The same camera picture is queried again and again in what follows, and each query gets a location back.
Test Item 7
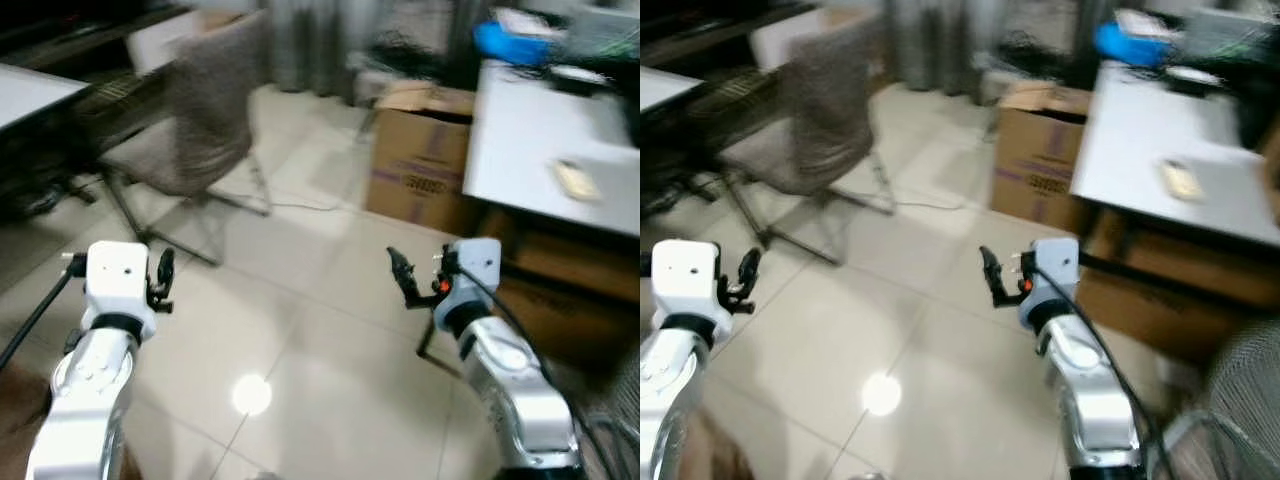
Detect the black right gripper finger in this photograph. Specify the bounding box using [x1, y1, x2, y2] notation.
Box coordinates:
[979, 246, 1009, 306]
[387, 247, 419, 301]

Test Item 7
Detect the cardboard box purple print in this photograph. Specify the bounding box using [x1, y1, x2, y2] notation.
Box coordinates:
[364, 80, 483, 237]
[990, 80, 1096, 236]

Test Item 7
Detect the large brown cardboard box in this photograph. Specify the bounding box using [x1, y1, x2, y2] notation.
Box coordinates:
[480, 208, 641, 376]
[1075, 210, 1280, 366]

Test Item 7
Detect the brown fabric chair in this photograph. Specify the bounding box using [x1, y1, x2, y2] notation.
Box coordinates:
[95, 8, 276, 269]
[715, 10, 898, 266]

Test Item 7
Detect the grey mesh basket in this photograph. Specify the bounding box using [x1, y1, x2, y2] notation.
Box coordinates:
[1165, 318, 1280, 480]
[575, 345, 641, 480]

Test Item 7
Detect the small beige flat object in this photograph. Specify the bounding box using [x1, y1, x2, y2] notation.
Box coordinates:
[1158, 158, 1206, 204]
[552, 158, 603, 204]

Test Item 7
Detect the grey curtain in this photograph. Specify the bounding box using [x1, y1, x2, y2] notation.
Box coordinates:
[890, 0, 976, 91]
[268, 0, 353, 96]

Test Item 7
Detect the black shelf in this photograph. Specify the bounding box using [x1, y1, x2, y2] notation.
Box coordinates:
[0, 0, 196, 76]
[640, 0, 816, 66]

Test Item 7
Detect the blue plastic object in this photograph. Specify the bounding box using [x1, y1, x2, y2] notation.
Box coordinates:
[1093, 20, 1171, 69]
[472, 20, 551, 67]

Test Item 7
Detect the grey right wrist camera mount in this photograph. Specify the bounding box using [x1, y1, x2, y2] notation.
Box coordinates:
[1018, 237, 1081, 326]
[433, 238, 503, 323]

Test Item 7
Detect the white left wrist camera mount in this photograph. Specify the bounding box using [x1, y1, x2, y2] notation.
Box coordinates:
[650, 239, 731, 323]
[84, 241, 161, 323]

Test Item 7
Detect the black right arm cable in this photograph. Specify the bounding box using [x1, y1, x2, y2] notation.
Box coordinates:
[1030, 260, 1169, 480]
[450, 262, 626, 480]

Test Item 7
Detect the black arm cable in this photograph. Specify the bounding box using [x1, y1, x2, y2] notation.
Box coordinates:
[450, 262, 626, 480]
[0, 254, 89, 373]
[1030, 260, 1169, 480]

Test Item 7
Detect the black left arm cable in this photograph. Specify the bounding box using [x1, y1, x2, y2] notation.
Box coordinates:
[0, 254, 89, 373]

